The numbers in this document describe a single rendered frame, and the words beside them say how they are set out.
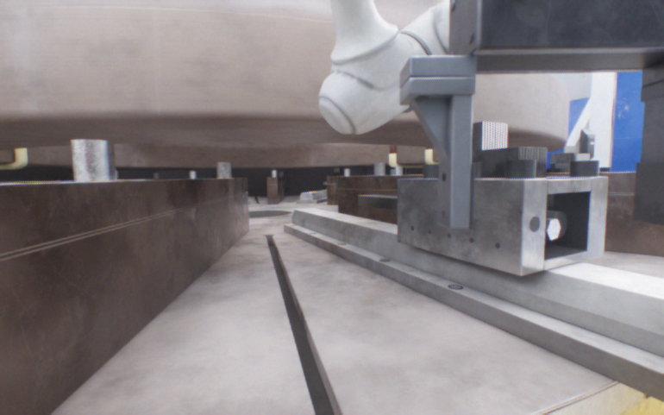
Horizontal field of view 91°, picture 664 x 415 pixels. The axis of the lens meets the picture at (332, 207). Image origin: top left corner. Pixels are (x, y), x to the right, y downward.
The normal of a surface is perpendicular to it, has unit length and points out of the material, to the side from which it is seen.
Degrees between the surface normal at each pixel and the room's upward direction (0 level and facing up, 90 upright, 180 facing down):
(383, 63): 105
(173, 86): 90
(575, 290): 71
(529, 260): 90
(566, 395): 0
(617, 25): 90
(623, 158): 90
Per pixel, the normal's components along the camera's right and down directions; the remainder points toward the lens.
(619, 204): -0.66, 0.08
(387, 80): 0.37, 0.30
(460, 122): 0.00, 0.10
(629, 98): -0.90, 0.06
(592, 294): -0.85, -0.26
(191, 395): -0.02, -0.99
